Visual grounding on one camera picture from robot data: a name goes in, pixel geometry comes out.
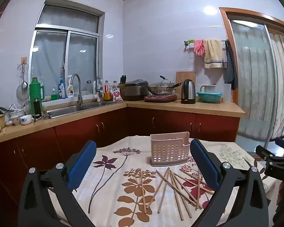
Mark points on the aluminium framed window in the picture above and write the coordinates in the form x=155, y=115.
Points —
x=66, y=52

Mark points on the red induction cooker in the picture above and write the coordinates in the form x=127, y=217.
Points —
x=159, y=98

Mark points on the wooden cutting board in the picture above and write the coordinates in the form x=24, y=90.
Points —
x=185, y=76

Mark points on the white bowl with blue print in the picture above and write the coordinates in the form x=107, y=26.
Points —
x=26, y=120

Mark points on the black steel electric kettle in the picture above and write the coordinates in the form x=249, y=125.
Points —
x=188, y=92

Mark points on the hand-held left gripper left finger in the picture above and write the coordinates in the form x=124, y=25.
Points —
x=82, y=163

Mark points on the green thermos flask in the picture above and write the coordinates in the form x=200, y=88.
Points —
x=36, y=89

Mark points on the floral printed tablecloth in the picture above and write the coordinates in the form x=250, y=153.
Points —
x=113, y=182

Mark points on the beige towel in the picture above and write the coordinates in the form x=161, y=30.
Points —
x=213, y=53

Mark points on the pink snack bag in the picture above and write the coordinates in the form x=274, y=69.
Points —
x=116, y=95

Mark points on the white spray bottle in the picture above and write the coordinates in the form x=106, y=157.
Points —
x=70, y=88

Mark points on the pink perforated utensil holder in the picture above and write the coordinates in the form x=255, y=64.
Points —
x=169, y=150

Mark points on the grey hanging cloth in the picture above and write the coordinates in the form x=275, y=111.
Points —
x=231, y=73

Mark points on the pile of wooden chopsticks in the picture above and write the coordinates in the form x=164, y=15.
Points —
x=172, y=186

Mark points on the blue detergent bottle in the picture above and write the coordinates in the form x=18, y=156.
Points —
x=61, y=89

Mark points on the pink rubber glove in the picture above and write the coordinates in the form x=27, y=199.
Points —
x=199, y=47

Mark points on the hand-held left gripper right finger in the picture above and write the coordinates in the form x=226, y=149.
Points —
x=203, y=165

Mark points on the orange cooking oil bottle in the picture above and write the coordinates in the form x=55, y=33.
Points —
x=107, y=93

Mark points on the small green soap bottle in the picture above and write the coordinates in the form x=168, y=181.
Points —
x=54, y=95

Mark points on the steel wok with lid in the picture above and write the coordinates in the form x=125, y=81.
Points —
x=161, y=90

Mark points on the stainless steel sink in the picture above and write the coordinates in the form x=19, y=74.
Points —
x=68, y=110

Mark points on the wall towel rack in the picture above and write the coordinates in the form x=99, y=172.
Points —
x=188, y=41

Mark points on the hanging metal strainer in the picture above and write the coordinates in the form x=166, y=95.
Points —
x=22, y=92

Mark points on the translucent white plastic container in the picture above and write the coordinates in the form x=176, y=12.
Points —
x=227, y=94

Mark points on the small clear condiment bottle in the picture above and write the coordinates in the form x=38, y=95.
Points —
x=115, y=85

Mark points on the knife block with black knives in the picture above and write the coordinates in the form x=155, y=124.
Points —
x=122, y=87

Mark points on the black bottle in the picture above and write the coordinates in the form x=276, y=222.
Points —
x=37, y=108

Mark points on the wooden framed sliding glass door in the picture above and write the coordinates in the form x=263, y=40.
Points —
x=258, y=75

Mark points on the teal plastic basket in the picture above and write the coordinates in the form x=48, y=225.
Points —
x=209, y=97

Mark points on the tall steel kitchen faucet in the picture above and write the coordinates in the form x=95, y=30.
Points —
x=79, y=89

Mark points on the beige kitchen countertop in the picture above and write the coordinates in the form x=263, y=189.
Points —
x=191, y=107

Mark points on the clear glass jar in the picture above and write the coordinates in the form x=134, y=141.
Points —
x=89, y=88

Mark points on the small white water tap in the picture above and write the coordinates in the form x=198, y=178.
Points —
x=98, y=88

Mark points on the red kitchen cabinets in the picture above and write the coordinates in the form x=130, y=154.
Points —
x=108, y=127

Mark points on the dark rice cooker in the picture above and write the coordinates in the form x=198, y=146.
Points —
x=135, y=91

